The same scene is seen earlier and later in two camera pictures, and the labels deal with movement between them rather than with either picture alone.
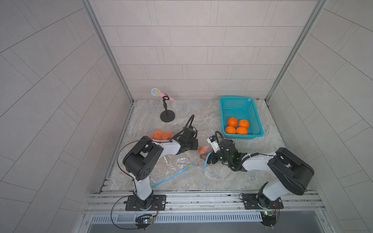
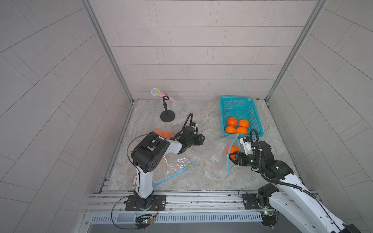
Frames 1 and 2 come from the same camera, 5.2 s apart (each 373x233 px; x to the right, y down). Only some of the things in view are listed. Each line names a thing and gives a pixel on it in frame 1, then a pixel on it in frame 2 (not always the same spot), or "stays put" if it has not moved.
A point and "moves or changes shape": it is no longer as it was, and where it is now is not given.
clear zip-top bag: (204, 151) moves or changes shape
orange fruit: (232, 121) stays put
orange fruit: (203, 151) moves or changes shape
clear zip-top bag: (167, 166) stays put
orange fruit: (158, 135) stays put
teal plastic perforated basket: (242, 108) stays put
